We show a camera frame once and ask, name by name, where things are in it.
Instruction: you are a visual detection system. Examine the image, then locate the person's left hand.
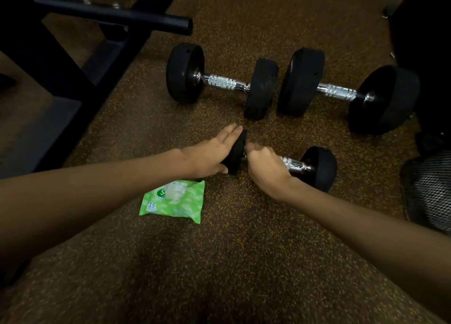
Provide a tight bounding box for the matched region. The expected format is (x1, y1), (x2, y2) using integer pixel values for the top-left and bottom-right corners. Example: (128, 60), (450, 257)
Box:
(179, 123), (244, 178)

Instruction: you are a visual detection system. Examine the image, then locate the person's right hand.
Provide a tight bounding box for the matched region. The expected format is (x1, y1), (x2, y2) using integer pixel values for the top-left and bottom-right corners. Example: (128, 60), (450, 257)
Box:
(245, 142), (301, 201)

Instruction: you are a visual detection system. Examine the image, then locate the small black chrome dumbbell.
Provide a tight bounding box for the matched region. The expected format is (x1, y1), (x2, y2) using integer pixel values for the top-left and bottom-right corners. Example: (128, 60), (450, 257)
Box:
(220, 129), (338, 193)

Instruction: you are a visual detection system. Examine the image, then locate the green wet wipes packet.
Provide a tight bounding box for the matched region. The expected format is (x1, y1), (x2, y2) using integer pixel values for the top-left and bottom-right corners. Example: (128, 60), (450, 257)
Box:
(139, 180), (206, 225)

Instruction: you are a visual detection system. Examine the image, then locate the medium black chrome dumbbell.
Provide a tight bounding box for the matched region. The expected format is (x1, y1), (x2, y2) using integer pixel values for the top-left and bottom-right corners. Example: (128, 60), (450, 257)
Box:
(166, 42), (280, 121)

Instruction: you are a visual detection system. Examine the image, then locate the large black chrome dumbbell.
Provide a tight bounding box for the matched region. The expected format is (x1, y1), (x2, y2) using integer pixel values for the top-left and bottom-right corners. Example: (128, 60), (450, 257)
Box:
(277, 47), (421, 136)

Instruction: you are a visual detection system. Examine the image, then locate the person's left forearm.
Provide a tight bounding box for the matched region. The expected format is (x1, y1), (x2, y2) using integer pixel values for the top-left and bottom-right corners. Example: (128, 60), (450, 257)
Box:
(0, 149), (191, 264)

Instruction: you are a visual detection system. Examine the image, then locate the person's right forearm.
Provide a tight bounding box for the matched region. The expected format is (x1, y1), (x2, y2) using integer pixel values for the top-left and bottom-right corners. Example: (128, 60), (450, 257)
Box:
(278, 179), (451, 321)

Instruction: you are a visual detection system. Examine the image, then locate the black mesh waste basket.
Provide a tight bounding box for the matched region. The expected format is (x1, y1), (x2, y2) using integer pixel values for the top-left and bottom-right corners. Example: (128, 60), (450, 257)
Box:
(400, 149), (451, 236)

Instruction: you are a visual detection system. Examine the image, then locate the black bulky equipment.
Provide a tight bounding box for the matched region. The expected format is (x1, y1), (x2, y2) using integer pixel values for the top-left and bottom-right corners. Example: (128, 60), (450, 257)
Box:
(384, 0), (451, 155)

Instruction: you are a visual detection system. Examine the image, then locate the black metal bench frame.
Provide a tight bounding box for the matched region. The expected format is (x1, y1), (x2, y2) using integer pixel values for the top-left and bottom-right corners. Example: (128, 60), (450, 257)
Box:
(0, 0), (187, 180)

